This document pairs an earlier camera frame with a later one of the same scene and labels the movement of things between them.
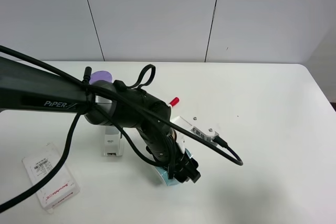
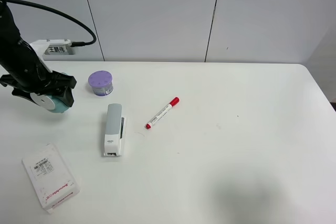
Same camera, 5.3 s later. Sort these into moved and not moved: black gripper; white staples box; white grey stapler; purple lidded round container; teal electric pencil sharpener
Moved: black gripper; teal electric pencil sharpener
Not moved: white staples box; purple lidded round container; white grey stapler
